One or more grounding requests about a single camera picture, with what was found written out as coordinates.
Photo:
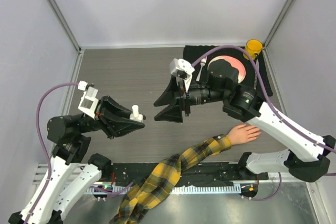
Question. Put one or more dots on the pink and cream plate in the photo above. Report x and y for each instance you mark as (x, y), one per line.
(234, 63)

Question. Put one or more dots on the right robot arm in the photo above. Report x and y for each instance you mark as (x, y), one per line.
(305, 156)

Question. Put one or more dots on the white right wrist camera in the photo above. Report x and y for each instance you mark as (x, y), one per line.
(182, 70)

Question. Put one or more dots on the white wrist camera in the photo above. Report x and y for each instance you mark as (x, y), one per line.
(182, 70)
(88, 102)

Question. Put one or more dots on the aluminium frame rail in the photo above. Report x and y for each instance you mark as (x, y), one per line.
(42, 168)

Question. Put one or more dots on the yellow mug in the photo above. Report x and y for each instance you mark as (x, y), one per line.
(254, 48)

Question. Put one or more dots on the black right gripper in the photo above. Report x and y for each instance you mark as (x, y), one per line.
(173, 112)

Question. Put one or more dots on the silver fork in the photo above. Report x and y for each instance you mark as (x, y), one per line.
(202, 64)

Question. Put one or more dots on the yellow plaid shirt sleeve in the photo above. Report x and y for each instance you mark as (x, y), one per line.
(149, 193)

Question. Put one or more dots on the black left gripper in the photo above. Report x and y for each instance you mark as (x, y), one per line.
(107, 105)

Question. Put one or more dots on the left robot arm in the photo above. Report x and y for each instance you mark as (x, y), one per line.
(54, 199)

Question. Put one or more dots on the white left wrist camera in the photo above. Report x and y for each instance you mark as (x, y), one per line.
(88, 102)

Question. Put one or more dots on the mannequin hand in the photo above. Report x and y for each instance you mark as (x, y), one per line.
(243, 134)

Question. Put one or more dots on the clear nail polish bottle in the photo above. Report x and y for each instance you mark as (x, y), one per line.
(139, 118)

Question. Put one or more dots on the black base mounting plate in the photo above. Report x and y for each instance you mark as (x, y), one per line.
(207, 174)

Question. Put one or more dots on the black cloth placemat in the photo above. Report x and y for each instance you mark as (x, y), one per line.
(191, 53)

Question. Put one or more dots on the knife with mottled handle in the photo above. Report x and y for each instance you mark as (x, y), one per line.
(256, 74)

